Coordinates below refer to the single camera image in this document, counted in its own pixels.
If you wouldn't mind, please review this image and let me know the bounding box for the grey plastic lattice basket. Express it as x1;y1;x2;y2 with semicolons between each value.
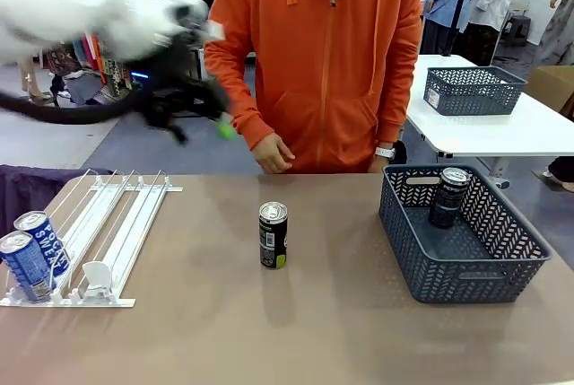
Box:
378;163;553;305
422;66;528;117

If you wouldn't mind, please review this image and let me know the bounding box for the brown cardboard box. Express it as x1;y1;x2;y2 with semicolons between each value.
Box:
524;65;574;124

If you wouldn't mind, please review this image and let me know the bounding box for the dark navy cloth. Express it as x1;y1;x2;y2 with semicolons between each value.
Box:
0;163;113;242

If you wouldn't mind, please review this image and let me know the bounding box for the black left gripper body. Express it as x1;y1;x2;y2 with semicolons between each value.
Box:
143;39;226;129

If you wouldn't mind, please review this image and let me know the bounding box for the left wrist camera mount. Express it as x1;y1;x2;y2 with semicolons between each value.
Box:
196;16;226;43

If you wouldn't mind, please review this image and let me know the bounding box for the person's left forearm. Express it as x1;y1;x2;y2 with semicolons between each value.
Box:
374;43;425;151

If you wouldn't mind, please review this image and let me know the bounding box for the white side table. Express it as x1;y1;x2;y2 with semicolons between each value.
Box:
405;53;574;179

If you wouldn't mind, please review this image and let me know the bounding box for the black left arm cable sleeve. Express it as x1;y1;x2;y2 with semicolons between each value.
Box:
0;83;152;126

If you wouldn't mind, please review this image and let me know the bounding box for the white dispenser pusher paddle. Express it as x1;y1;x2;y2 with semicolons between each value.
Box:
82;260;118;299

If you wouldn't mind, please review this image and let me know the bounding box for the background person's foot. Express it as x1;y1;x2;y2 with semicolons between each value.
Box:
531;155;574;193

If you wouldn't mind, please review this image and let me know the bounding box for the black plastic stool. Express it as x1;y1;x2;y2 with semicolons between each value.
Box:
501;14;533;48

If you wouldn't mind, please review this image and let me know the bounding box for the black Pepsi can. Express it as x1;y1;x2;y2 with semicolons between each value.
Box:
428;167;473;230

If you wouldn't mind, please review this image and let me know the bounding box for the mannequin in grey dress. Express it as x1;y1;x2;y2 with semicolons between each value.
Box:
533;0;574;67

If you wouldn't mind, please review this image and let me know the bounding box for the black can with green patch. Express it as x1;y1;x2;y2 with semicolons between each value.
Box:
258;201;289;270

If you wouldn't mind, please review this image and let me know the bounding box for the person's right hand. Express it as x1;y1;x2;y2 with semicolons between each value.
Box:
251;132;297;175

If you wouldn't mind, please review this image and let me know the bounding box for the white wire can dispenser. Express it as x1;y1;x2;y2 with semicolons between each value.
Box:
0;168;185;310

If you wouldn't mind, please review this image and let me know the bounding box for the person in orange hoodie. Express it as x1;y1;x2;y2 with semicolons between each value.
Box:
204;0;425;175

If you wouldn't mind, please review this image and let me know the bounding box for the blue Pocari Sweat can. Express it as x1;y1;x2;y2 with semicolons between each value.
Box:
0;230;56;303
13;210;73;279

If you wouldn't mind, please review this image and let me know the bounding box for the person's right forearm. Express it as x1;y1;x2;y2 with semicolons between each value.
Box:
204;39;275;151

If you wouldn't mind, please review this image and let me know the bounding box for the rack of hanging garments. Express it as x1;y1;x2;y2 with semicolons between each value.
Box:
42;32;140;106

